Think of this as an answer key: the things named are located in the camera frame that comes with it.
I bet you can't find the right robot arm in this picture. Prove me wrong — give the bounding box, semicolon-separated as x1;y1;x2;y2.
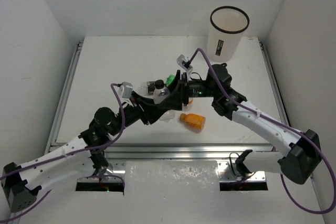
154;63;322;185

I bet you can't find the clear bottle black label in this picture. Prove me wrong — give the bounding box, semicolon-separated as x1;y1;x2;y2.
140;81;155;95

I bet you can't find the green plastic bottle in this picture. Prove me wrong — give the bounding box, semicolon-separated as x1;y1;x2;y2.
165;74;175;86

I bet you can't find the orange bottle brown cap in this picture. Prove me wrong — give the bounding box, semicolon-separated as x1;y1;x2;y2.
179;113;206;131

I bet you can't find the left side rail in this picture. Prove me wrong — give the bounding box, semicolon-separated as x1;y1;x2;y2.
56;40;84;109

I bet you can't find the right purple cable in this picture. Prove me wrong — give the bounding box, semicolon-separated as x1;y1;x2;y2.
187;48;333;214

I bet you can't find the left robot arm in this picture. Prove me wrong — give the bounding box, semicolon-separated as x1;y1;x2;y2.
1;92;167;213

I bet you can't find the purple cable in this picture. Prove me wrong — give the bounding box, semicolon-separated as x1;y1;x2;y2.
0;82;127;222
187;48;333;214

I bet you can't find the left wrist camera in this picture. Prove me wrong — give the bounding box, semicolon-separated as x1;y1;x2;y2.
118;82;133;103

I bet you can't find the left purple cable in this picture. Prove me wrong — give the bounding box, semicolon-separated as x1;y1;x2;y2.
0;82;127;222

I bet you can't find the white foam cover plate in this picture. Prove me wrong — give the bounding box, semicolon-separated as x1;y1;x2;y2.
124;161;219;196

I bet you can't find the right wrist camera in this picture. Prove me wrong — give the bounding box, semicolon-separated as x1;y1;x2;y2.
176;55;193;76

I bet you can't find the aluminium table edge rail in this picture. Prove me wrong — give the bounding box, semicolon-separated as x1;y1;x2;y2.
104;143;272;160

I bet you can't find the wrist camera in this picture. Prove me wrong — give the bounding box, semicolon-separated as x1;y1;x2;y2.
118;82;133;103
176;55;193;76

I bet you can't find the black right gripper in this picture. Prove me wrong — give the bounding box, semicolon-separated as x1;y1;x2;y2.
157;69;218;109

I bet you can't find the clear Pepsi bottle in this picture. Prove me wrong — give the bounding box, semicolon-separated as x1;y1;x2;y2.
153;80;175;122

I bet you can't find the black cable loop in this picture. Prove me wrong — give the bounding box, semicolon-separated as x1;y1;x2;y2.
227;151;242;176

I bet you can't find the white bin black rim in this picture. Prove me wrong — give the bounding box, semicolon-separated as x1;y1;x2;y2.
206;6;250;62

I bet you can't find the clear bottle yellow cap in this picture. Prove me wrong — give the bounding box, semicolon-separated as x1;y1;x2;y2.
182;98;193;111

